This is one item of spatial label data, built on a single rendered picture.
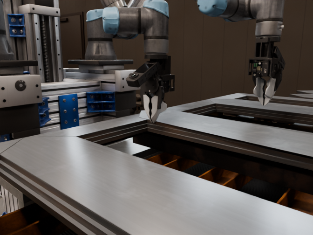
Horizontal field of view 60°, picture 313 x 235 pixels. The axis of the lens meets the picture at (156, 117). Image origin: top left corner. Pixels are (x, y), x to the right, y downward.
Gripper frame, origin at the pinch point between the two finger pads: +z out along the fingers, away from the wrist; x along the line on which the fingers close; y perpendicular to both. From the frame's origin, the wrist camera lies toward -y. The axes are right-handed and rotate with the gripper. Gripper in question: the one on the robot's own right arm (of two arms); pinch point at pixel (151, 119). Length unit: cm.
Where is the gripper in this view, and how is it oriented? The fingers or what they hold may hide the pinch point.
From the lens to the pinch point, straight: 86.1
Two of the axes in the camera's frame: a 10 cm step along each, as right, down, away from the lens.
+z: 0.0, 9.8, 2.1
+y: 6.6, -1.6, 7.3
